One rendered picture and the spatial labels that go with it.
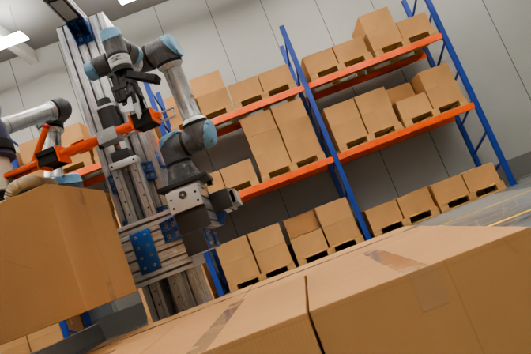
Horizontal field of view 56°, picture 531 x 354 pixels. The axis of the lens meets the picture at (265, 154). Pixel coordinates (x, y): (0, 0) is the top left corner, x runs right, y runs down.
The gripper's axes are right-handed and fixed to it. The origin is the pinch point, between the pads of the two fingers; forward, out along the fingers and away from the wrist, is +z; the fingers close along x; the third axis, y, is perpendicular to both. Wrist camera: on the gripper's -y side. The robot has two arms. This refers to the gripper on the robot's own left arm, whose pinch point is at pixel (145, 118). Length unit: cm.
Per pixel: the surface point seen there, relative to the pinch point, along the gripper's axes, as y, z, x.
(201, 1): 27, -478, -841
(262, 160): 18, -85, -715
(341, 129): -134, -86, -729
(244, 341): -24, 68, 76
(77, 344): 53, 63, -13
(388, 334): -47, 75, 75
